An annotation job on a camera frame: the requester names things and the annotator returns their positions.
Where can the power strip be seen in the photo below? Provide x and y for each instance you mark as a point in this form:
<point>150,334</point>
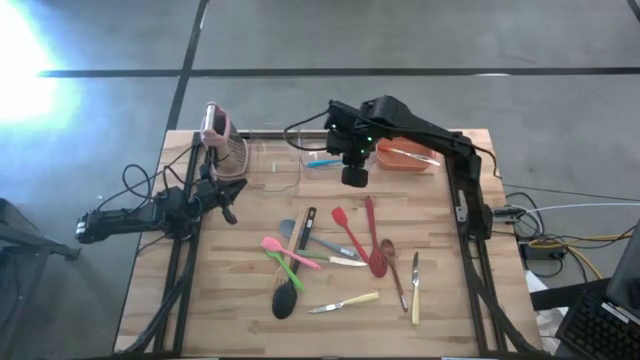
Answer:
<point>507,214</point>

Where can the black keyboard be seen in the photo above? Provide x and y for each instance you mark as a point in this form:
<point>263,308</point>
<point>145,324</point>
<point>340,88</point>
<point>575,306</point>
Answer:
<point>595,330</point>

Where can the black power box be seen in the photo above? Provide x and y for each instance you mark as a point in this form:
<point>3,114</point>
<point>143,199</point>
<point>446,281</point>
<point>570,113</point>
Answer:
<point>537,252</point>

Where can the silver metal frame bracket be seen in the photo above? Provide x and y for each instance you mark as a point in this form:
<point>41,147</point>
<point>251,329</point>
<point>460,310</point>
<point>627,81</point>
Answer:
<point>461,207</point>

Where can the black stand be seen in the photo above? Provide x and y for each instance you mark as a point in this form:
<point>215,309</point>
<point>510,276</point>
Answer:
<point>20,235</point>

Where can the white bag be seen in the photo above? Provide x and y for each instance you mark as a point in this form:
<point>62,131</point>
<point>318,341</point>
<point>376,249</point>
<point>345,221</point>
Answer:
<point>547,320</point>

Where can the red slotted silicone spoon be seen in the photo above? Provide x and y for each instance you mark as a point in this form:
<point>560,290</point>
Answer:
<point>371,220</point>

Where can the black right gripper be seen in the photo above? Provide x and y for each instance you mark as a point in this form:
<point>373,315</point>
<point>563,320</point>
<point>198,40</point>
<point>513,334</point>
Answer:
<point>357,145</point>

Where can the green small silicone spatula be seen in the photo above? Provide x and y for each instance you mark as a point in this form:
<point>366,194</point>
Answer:
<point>292,277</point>

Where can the teal small silicone spatula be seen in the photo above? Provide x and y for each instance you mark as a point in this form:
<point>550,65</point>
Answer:
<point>322,163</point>

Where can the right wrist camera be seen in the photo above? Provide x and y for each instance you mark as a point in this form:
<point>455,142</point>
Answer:
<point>340,116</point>

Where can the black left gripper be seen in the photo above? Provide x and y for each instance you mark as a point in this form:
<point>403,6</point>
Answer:
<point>210,195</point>

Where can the black aluminium rig frame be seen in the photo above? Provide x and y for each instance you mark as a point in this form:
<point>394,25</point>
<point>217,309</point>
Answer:
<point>182,260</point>

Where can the brown wooden spoon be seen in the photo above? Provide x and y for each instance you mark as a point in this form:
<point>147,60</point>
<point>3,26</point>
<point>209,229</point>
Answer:
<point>388,246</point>

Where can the pink small silicone spatula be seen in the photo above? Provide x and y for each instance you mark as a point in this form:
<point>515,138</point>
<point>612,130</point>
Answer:
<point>272,245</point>

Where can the computer monitor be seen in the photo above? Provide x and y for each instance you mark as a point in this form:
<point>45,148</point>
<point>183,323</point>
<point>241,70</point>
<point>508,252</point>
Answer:
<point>627,280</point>

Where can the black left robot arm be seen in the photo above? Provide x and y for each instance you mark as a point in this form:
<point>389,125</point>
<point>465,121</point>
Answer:
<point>120,222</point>

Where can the red small silicone spatula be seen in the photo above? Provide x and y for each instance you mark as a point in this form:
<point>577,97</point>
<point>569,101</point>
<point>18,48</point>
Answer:
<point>340,216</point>

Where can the clear plastic bin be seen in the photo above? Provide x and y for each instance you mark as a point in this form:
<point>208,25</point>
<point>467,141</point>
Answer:
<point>275,150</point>
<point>312,150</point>

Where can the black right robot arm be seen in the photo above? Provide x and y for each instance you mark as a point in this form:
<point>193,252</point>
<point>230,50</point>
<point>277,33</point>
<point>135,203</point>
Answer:
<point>425,132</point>

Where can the orange plastic bin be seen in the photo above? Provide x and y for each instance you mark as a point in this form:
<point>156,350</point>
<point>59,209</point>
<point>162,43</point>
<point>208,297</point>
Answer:
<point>387,162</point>

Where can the black silicone spoon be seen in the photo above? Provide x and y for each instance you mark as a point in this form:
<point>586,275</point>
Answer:
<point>284,302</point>

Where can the grey silicone spoon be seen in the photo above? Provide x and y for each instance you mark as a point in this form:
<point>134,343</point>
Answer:
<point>286,227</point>

